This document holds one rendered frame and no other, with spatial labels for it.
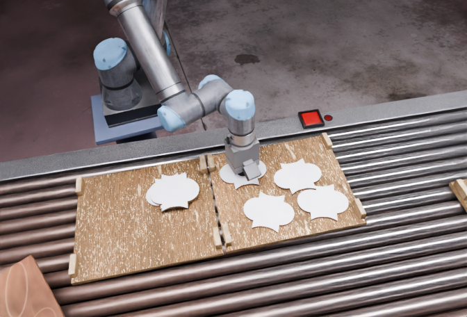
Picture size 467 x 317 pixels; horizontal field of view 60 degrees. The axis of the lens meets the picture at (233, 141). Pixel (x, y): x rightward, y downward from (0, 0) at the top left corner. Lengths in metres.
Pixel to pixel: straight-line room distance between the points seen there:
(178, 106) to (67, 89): 2.31
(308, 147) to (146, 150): 0.55
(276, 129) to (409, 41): 2.38
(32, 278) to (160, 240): 0.33
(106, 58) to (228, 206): 0.64
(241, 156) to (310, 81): 1.97
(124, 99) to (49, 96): 1.83
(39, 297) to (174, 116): 0.53
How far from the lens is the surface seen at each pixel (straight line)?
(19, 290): 1.13
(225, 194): 1.25
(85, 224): 1.29
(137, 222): 1.24
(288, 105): 2.88
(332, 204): 1.23
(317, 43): 3.49
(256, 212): 1.20
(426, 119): 1.59
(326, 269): 1.17
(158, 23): 1.37
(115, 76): 1.48
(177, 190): 1.24
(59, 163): 1.50
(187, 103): 1.08
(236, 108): 1.04
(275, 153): 1.34
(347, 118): 1.52
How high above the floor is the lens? 1.96
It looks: 48 degrees down
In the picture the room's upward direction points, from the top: 4 degrees counter-clockwise
